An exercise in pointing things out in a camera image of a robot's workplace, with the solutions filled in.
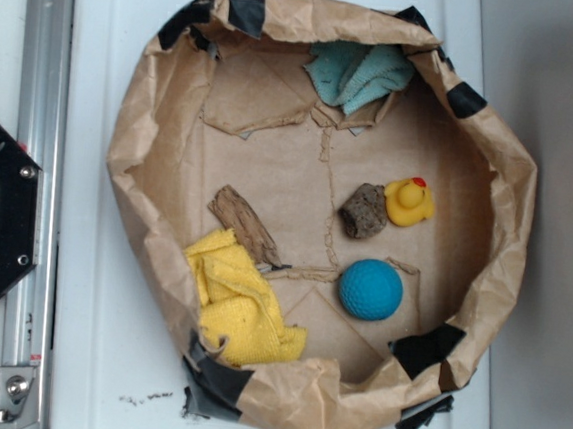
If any light blue cloth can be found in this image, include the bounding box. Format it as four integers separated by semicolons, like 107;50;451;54
304;40;416;116

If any yellow cloth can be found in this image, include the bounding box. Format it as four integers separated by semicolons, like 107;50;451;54
185;229;307;367

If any brown paper bag bin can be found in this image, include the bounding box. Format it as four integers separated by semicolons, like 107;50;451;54
106;0;537;429

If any brown wood piece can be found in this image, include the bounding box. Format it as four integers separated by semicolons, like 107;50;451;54
208;184;283;268

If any grey brown rock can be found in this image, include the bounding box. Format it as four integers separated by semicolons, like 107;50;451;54
339;183;388;239

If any blue dimpled ball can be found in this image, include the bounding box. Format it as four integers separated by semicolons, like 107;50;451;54
338;259;404;322

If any yellow rubber duck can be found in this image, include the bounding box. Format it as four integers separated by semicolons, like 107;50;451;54
384;177;435;227

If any white tray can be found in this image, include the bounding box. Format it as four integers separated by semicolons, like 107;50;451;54
50;0;483;429

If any aluminium extrusion rail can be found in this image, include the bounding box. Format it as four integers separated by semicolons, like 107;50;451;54
2;0;74;429

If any metal corner bracket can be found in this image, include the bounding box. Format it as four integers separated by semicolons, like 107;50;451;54
0;366;39;429

